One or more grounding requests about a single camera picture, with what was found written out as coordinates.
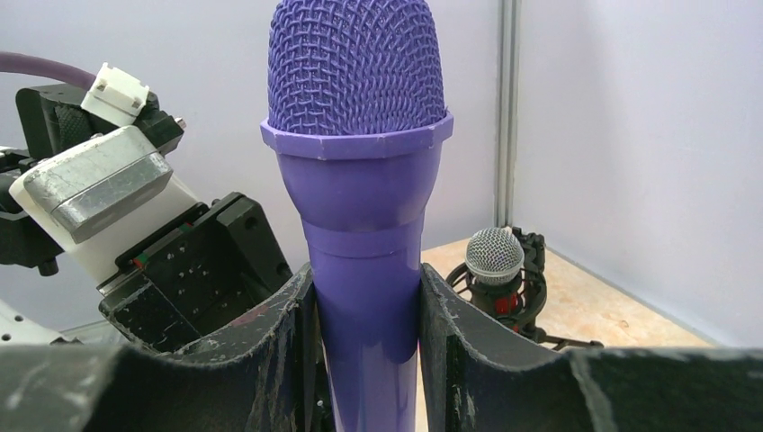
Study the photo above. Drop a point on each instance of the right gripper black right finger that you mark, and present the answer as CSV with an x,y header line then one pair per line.
x,y
481,376

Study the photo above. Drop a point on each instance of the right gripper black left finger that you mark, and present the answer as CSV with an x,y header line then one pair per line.
x,y
255,374

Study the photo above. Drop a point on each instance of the shock mount tripod stand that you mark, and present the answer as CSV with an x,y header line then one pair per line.
x,y
532,293

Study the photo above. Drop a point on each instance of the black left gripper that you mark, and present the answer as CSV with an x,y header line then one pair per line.
x,y
203,269

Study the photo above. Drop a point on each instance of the purple toy microphone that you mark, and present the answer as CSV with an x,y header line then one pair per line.
x,y
357,120

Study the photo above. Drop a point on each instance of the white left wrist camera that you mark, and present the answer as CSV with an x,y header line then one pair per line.
x,y
102,197

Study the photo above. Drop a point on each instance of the red glitter microphone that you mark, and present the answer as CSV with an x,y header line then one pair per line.
x,y
494,258

